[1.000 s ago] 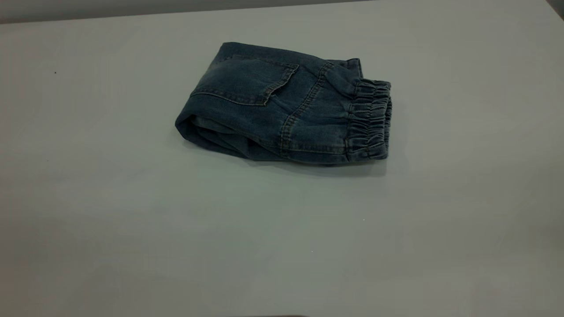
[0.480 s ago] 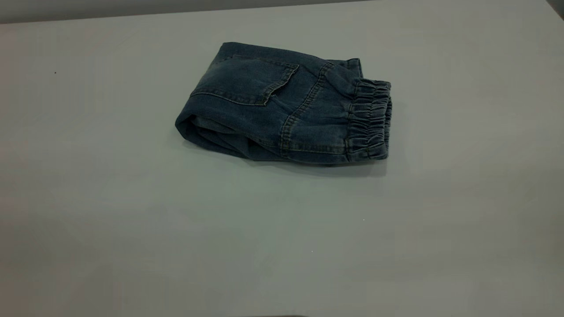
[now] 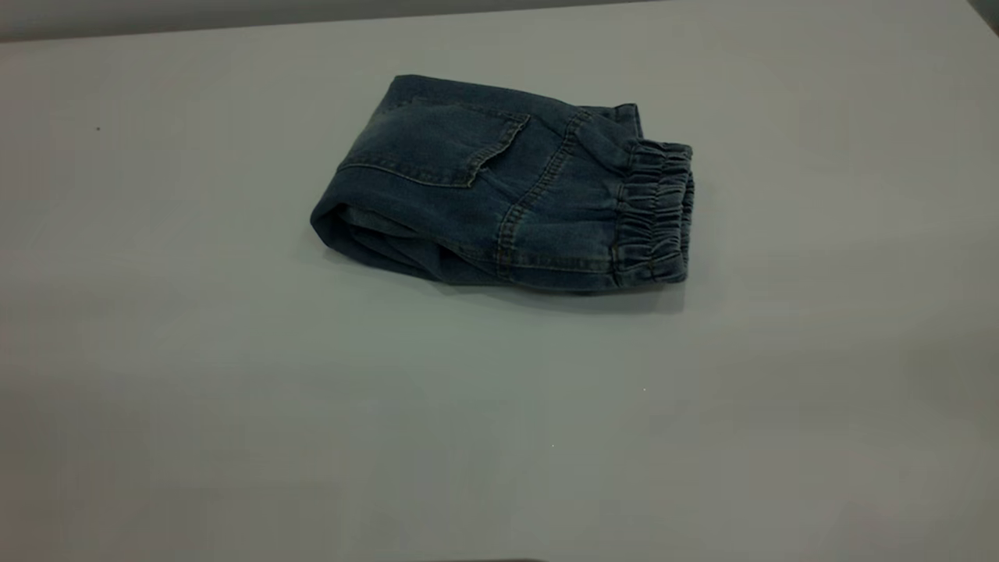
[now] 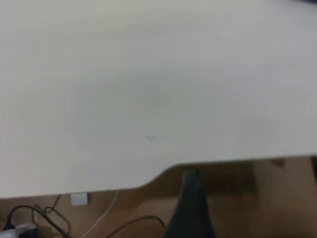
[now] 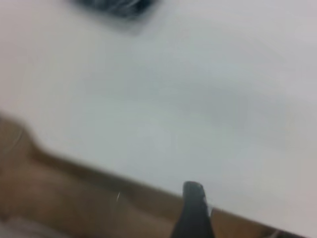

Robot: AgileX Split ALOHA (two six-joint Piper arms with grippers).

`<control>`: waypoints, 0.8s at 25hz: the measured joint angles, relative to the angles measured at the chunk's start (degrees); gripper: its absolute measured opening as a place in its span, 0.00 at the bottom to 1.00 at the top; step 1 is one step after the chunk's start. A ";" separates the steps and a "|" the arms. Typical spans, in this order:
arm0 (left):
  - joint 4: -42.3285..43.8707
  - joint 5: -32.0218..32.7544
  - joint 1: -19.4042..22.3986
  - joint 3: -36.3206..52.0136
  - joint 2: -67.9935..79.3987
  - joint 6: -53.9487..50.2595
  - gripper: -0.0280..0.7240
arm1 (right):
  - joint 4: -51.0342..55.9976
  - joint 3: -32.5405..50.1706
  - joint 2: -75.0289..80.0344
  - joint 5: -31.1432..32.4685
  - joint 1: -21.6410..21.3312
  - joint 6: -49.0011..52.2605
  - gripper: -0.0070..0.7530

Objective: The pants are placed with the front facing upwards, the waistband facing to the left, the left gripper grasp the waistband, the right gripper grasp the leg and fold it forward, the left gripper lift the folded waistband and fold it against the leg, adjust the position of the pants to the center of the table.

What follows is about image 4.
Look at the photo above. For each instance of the white power strip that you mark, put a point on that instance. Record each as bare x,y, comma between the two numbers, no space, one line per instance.
21,230

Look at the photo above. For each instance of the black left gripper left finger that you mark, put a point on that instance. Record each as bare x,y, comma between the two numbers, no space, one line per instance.
184,213

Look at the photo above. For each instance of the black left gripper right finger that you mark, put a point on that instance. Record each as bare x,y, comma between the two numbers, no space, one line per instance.
204,215

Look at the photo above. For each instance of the small white box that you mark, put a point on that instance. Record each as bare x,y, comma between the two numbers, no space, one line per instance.
79,199

